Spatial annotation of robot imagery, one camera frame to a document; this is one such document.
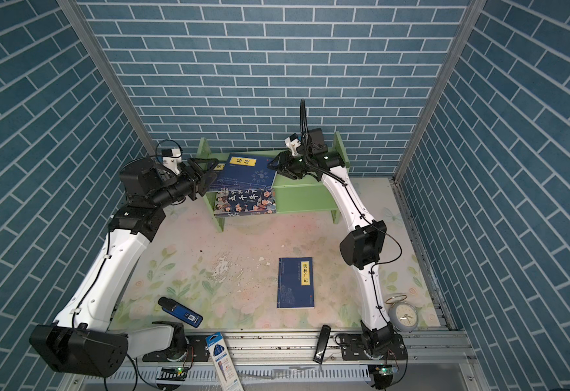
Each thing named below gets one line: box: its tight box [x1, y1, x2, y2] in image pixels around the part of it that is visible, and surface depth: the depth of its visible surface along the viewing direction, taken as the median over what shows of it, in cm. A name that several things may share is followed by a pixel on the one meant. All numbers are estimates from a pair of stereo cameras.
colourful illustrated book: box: [214, 188, 277, 216], surface depth 93 cm
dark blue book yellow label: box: [209, 162, 233, 192], surface depth 80 cm
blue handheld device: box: [157, 296, 204, 329], surface depth 80 cm
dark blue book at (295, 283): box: [276, 256, 315, 309], surface depth 88 cm
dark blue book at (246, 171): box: [211, 153, 279, 190], surface depth 82 cm
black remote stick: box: [312, 324, 332, 365], surface depth 74 cm
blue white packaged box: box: [205, 331, 245, 391], surface depth 71 cm
